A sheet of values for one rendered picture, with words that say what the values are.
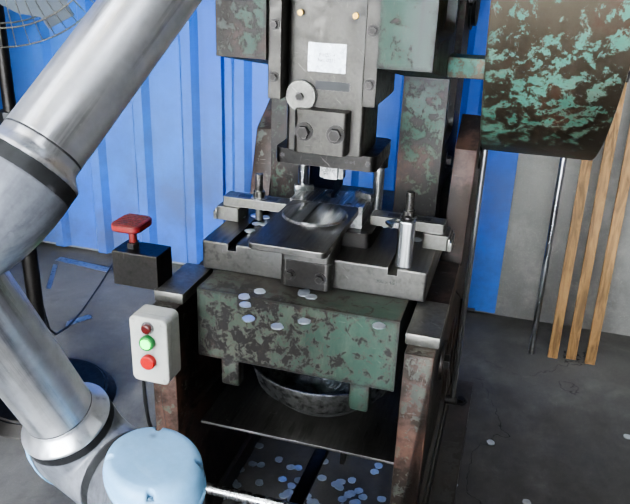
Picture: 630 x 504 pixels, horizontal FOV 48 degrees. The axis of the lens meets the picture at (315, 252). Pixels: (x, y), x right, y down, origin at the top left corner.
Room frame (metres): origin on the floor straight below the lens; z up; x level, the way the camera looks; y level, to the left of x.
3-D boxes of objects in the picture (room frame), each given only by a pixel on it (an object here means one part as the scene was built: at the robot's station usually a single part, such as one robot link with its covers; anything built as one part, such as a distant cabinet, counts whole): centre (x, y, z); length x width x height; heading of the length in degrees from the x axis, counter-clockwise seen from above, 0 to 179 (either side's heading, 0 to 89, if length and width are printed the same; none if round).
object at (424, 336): (1.45, -0.33, 0.45); 0.92 x 0.12 x 0.90; 164
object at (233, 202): (1.43, 0.13, 0.76); 0.17 x 0.06 x 0.10; 74
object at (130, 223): (1.26, 0.35, 0.72); 0.07 x 0.06 x 0.08; 164
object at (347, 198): (1.38, -0.03, 0.76); 0.15 x 0.09 x 0.05; 74
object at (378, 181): (1.43, -0.13, 0.81); 0.02 x 0.02 x 0.14
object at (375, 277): (1.39, -0.03, 0.68); 0.45 x 0.30 x 0.06; 74
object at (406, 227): (1.22, -0.17, 0.75); 0.03 x 0.03 x 0.10; 74
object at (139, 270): (1.25, 0.33, 0.62); 0.10 x 0.06 x 0.20; 74
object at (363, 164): (1.39, -0.03, 0.86); 0.20 x 0.16 x 0.05; 74
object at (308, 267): (1.22, 0.02, 0.72); 0.25 x 0.14 x 0.14; 164
